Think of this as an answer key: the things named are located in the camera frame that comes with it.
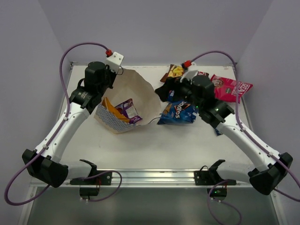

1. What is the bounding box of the purple snack packet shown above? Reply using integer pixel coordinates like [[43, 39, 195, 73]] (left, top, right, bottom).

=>
[[115, 98, 142, 124]]

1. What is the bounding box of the blue patterned paper bag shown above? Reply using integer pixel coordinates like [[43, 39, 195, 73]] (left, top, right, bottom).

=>
[[94, 69, 162, 134]]

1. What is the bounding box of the blue white snack bag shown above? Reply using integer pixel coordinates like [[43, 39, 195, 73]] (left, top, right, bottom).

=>
[[215, 129, 222, 136]]

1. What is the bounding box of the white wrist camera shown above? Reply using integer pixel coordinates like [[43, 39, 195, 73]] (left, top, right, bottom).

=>
[[105, 52, 124, 73], [180, 62, 198, 83]]

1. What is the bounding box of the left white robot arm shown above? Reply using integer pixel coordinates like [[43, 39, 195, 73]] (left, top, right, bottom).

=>
[[22, 61, 117, 188]]

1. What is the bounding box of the black base bracket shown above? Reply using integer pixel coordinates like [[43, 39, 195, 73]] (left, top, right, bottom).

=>
[[68, 159, 113, 202], [194, 159, 237, 200]]

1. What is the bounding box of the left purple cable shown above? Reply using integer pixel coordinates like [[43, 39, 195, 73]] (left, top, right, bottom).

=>
[[4, 42, 122, 204]]

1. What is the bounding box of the dark blue chip bag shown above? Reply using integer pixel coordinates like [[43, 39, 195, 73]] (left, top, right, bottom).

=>
[[167, 90, 176, 102]]

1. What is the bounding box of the brown cassava chips bag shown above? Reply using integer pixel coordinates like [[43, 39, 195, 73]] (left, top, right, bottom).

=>
[[160, 64, 210, 83]]

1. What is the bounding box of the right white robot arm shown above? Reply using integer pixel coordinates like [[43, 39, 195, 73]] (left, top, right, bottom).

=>
[[155, 75, 293, 195]]

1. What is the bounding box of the blue Doritos chip bag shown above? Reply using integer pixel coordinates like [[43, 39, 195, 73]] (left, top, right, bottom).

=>
[[157, 101, 198, 125]]

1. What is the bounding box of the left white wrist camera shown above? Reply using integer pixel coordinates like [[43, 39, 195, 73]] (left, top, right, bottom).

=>
[[105, 52, 124, 73]]

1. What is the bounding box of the aluminium mounting rail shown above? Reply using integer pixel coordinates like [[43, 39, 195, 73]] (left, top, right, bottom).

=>
[[30, 169, 252, 188]]

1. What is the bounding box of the right black base bracket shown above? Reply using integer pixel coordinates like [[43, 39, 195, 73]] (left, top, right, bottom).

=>
[[194, 159, 237, 200]]

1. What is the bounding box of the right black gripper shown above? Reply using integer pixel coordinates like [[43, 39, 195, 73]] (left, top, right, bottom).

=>
[[155, 73, 203, 110]]

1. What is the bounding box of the left black base bracket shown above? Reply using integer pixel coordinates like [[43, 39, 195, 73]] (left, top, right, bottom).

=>
[[68, 159, 113, 202]]

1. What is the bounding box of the orange snack packet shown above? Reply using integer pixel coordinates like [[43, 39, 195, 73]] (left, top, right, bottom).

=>
[[101, 97, 130, 123]]

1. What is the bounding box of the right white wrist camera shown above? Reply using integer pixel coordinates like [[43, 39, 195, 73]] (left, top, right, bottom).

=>
[[180, 62, 198, 83]]

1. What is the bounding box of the pink Real snack packet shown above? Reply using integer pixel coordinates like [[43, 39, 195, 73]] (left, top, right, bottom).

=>
[[210, 75, 253, 103]]

